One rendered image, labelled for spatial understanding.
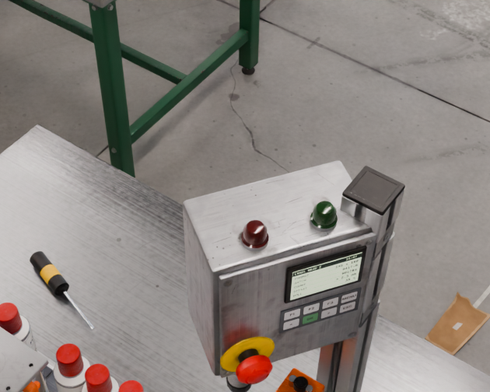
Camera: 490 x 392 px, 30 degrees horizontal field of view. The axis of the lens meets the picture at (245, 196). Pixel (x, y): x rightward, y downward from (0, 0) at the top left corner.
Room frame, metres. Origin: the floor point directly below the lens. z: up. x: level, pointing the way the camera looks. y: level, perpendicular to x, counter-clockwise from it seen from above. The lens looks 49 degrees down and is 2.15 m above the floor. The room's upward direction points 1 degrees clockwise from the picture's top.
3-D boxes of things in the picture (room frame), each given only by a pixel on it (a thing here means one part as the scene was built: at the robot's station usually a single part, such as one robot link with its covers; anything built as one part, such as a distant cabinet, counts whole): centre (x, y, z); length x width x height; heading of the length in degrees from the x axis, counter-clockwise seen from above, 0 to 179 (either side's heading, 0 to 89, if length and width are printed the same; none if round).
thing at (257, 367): (0.49, -0.01, 1.33); 0.04 x 0.03 x 0.04; 111
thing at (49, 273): (0.92, 0.31, 0.84); 0.20 x 0.03 x 0.03; 39
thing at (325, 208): (0.56, -0.08, 1.49); 0.03 x 0.03 x 0.02
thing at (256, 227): (0.54, -0.01, 1.49); 0.03 x 0.03 x 0.02
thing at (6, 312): (0.71, 0.33, 0.98); 0.05 x 0.05 x 0.20
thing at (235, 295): (0.57, -0.04, 1.38); 0.17 x 0.10 x 0.19; 111
